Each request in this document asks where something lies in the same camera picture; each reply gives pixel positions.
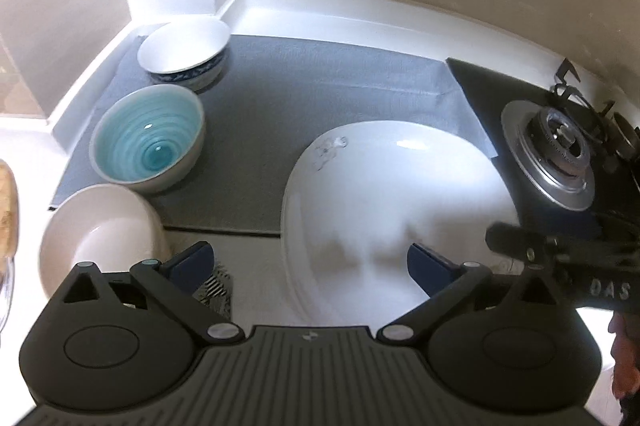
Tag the black pot support grate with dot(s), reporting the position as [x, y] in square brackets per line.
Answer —
[570, 92]

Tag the wooden board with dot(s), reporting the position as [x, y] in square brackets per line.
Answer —
[6, 206]

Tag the clear glass dish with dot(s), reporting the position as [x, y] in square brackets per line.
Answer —
[5, 296]

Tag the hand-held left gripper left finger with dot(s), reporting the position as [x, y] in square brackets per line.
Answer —
[192, 263]

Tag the large white plate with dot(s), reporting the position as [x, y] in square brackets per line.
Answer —
[380, 191]

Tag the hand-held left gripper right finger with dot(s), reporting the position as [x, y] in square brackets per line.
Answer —
[427, 268]

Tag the grey dish mat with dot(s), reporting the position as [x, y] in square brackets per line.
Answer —
[300, 81]

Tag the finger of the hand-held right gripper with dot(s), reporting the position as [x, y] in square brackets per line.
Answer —
[515, 242]

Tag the teal glazed ribbed bowl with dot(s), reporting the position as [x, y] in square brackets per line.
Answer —
[150, 141]

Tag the gas stove burner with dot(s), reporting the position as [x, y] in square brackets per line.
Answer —
[480, 86]

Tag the white bowl with blue pattern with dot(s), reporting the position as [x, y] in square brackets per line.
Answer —
[180, 46]

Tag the cream bowl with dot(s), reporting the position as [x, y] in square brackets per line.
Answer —
[100, 231]

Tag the silver gas burner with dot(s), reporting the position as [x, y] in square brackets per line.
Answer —
[550, 178]

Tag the person's right hand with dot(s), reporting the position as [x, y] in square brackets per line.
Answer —
[627, 356]

